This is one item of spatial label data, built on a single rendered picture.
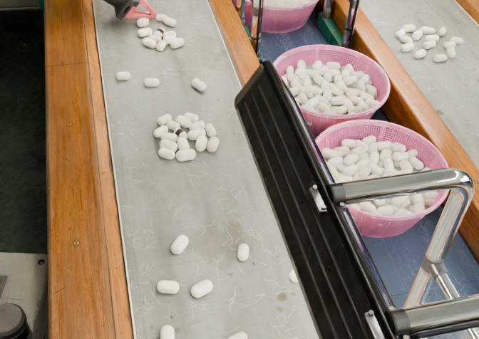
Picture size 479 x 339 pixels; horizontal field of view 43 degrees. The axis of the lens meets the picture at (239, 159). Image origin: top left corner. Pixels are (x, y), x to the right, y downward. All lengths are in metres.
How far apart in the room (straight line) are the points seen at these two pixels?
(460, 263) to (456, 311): 0.64
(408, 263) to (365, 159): 0.22
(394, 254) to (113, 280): 0.51
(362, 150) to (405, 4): 0.64
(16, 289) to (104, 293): 0.43
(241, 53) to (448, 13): 0.62
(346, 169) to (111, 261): 0.48
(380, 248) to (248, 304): 0.31
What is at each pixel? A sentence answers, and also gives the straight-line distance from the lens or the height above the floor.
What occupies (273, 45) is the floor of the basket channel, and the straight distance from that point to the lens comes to 1.63.
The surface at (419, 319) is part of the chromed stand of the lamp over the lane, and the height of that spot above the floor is 1.12.
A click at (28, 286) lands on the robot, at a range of 1.36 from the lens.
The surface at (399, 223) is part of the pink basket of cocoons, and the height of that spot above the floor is 0.74.
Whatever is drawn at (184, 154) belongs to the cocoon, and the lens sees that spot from 1.16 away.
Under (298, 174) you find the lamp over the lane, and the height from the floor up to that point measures 1.10.
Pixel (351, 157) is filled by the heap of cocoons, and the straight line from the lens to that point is 1.21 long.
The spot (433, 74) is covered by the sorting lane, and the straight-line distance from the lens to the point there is 1.50.
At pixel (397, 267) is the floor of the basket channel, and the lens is 1.14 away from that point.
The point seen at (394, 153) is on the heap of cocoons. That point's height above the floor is 0.74.
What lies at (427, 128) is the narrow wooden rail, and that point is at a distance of 1.30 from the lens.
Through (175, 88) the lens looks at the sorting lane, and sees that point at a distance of 1.35.
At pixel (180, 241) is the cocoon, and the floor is 0.76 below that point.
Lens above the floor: 1.55
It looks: 44 degrees down
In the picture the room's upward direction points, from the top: 4 degrees clockwise
